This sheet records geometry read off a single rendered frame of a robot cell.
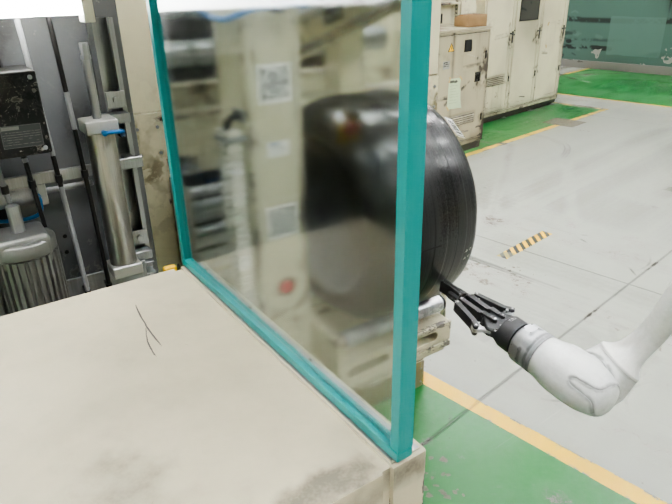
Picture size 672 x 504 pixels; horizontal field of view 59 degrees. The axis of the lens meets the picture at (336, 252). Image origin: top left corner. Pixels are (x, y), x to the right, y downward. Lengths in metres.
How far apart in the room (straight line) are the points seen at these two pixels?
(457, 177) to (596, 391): 0.52
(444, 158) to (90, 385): 0.88
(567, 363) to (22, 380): 0.91
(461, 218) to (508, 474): 1.33
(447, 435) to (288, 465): 1.99
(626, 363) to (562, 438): 1.34
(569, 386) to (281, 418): 0.68
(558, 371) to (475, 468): 1.28
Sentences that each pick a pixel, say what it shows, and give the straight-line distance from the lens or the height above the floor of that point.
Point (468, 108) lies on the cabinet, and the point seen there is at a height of 0.46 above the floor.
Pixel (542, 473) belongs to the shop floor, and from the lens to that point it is 2.49.
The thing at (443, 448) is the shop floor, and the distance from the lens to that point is 2.51.
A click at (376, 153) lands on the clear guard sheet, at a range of 0.49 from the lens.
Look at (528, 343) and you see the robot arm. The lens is 1.26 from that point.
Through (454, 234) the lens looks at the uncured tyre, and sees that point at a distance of 1.35.
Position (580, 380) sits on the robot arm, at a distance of 1.21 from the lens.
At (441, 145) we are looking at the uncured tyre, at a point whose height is 1.36.
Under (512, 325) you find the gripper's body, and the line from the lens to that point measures 1.29.
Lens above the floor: 1.69
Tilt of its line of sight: 24 degrees down
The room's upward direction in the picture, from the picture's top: 1 degrees counter-clockwise
